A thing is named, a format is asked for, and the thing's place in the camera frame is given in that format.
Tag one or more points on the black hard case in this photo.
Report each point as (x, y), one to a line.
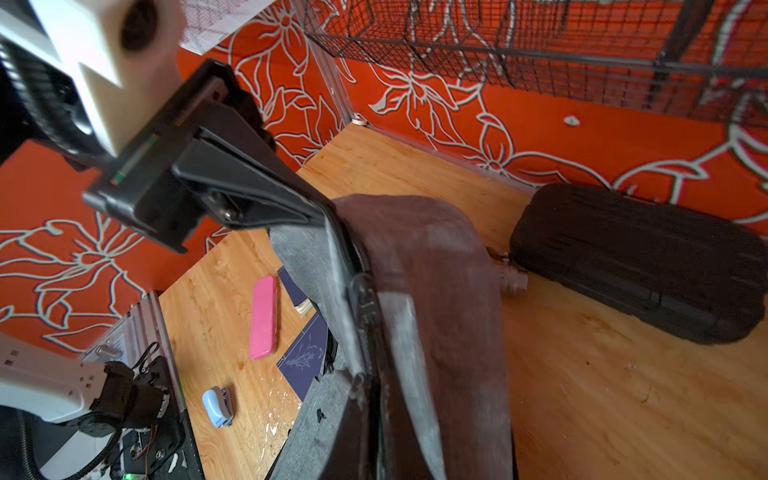
(693, 275)

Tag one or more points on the pink pencil case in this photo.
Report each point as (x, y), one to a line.
(263, 332)

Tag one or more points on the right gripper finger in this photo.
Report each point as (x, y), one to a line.
(205, 154)

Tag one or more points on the black wire wall basket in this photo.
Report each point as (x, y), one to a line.
(699, 60)

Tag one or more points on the blue notebook yellow label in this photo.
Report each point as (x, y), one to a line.
(304, 360)

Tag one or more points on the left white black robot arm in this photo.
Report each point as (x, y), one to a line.
(98, 399)

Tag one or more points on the white wire wall basket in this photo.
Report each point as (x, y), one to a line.
(208, 22)

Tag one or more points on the grey student backpack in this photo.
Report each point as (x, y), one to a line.
(419, 387)

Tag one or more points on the light blue stapler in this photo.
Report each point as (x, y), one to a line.
(218, 405)

